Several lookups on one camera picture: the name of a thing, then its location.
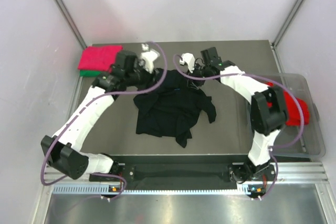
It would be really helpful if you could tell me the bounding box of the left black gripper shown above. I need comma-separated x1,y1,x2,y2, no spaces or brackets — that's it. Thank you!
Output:
125,60,159,94

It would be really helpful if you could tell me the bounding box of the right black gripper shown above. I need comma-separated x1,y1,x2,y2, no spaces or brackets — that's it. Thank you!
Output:
184,61,211,89

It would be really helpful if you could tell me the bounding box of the black t shirt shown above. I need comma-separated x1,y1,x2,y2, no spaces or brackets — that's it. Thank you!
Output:
133,70,217,148

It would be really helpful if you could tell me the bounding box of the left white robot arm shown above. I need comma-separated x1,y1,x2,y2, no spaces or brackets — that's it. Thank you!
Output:
40,49,160,180

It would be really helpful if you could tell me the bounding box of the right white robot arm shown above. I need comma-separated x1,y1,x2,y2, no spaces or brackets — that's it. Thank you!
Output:
180,47,289,182

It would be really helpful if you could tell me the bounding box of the folded pink t shirt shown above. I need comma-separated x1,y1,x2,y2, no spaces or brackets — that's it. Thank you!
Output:
78,45,123,71

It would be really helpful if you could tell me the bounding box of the folded green t shirt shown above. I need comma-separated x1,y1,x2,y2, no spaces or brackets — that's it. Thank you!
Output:
79,70,101,77

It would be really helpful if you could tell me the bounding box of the red t shirt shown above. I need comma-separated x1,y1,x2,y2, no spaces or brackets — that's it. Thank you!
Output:
282,90,310,126

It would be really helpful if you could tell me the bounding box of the clear plastic bin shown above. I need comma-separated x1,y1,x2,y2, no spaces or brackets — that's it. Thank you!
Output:
245,73,326,159

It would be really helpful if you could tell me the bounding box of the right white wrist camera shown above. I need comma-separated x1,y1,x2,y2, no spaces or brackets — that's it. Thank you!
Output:
179,53,195,73

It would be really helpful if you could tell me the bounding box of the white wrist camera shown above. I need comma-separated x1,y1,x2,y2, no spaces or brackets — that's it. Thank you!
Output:
179,53,195,73
140,44,160,73

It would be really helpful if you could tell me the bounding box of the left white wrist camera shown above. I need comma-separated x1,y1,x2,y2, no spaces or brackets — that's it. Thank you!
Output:
140,44,160,73

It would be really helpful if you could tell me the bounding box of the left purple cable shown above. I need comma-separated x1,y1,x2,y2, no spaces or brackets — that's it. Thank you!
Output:
40,41,169,209

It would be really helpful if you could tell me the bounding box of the purple cable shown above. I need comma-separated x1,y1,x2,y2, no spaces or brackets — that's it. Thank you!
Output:
173,54,306,201
40,41,169,209

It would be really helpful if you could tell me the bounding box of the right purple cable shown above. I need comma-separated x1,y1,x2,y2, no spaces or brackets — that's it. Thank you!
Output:
173,54,306,201

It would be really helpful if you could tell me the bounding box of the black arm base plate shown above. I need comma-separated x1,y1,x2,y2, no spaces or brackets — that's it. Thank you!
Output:
89,154,278,190

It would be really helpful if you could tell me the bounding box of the slotted grey cable duct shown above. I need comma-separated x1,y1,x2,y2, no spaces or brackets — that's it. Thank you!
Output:
52,184,265,196

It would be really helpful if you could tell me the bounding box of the aluminium frame rail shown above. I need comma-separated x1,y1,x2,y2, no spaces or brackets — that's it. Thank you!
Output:
44,162,329,184

